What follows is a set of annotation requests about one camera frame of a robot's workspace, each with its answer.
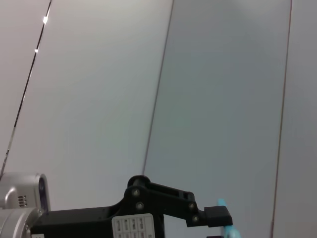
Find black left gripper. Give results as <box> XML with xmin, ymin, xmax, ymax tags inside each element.
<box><xmin>29</xmin><ymin>185</ymin><xmax>166</xmax><ymax>238</ymax></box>

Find blue scissors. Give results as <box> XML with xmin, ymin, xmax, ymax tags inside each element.
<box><xmin>216</xmin><ymin>198</ymin><xmax>241</xmax><ymax>238</ymax></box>

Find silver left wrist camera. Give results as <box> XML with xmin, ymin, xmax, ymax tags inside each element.
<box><xmin>0</xmin><ymin>173</ymin><xmax>52</xmax><ymax>216</ymax></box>

